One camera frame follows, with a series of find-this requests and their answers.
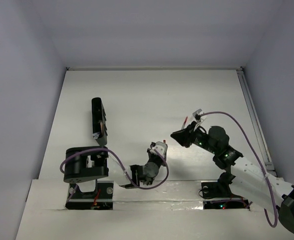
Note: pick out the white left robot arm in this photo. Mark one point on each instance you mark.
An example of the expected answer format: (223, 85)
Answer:
(84, 164)

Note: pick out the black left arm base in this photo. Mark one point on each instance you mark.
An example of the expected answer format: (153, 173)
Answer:
(101, 198)

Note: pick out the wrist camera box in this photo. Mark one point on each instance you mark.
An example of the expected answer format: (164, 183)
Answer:
(199, 117)
(159, 148)

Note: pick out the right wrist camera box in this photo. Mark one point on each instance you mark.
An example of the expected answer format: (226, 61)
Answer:
(199, 117)

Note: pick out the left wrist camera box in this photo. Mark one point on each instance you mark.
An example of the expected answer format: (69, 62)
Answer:
(159, 148)

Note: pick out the black stationery container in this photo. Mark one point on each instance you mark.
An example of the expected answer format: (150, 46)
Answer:
(98, 115)

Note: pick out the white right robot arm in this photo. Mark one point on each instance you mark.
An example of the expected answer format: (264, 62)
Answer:
(240, 176)

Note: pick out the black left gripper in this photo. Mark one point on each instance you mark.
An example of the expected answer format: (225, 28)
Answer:
(135, 175)

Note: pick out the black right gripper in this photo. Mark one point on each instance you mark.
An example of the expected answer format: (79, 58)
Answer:
(184, 137)

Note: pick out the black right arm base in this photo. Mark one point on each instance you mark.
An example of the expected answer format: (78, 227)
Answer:
(218, 196)

